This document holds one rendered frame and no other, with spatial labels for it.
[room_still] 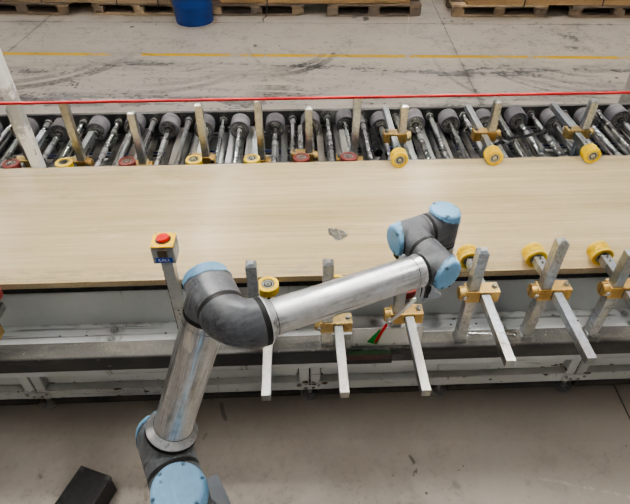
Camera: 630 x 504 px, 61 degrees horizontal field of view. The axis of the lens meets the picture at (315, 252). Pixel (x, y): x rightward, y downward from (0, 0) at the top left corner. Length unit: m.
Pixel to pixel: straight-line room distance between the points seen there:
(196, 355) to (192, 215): 1.04
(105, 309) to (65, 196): 0.59
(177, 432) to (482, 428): 1.59
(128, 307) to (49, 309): 0.31
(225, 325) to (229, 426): 1.52
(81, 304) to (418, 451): 1.58
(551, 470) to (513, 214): 1.14
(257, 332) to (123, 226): 1.26
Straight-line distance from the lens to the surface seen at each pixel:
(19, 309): 2.42
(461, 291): 1.90
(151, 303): 2.22
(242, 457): 2.59
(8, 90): 2.72
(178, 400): 1.51
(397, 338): 2.01
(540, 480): 2.71
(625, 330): 2.38
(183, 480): 1.60
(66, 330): 2.39
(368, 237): 2.16
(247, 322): 1.18
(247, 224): 2.23
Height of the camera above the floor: 2.28
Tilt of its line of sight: 41 degrees down
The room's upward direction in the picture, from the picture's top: straight up
